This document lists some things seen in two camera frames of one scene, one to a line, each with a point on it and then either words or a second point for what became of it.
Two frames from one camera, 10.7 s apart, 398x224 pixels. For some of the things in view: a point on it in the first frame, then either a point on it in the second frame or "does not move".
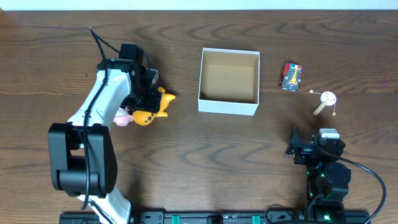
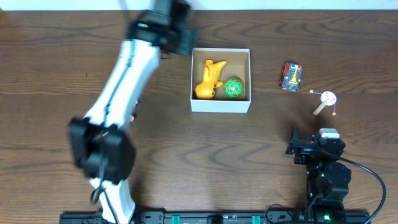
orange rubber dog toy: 145,118 to 211,76
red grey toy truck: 290,76 does not move
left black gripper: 149,101 to 185,42
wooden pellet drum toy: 328,98 does not move
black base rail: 214,218 does not move
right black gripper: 304,152 does not move
